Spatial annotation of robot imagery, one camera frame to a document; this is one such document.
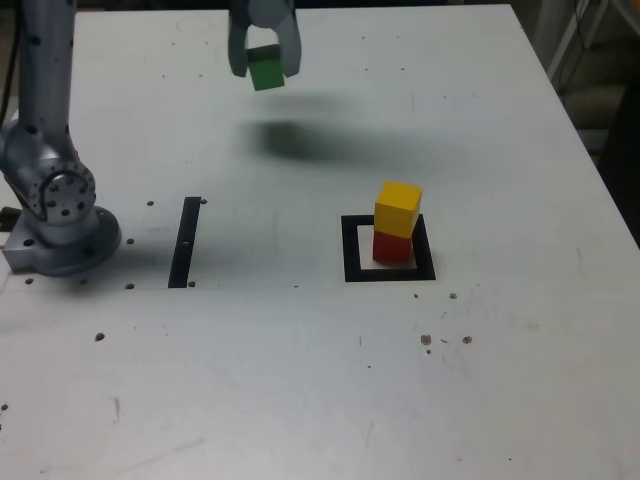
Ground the yellow cube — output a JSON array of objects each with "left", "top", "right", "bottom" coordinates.
[{"left": 373, "top": 180, "right": 424, "bottom": 239}]

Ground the black tape strip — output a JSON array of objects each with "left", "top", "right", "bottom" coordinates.
[{"left": 167, "top": 196, "right": 202, "bottom": 290}]

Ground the black tape square outline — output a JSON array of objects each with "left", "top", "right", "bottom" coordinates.
[{"left": 340, "top": 213, "right": 437, "bottom": 284}]

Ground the red cube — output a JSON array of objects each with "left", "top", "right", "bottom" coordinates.
[{"left": 372, "top": 229, "right": 414, "bottom": 264}]

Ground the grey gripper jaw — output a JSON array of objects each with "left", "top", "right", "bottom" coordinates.
[
  {"left": 249, "top": 0, "right": 303, "bottom": 79},
  {"left": 227, "top": 0, "right": 254, "bottom": 78}
]

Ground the white furniture frame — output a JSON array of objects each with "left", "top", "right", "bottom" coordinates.
[{"left": 529, "top": 0, "right": 616, "bottom": 84}]

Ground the green cube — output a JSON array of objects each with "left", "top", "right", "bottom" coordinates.
[{"left": 246, "top": 43, "right": 286, "bottom": 92}]

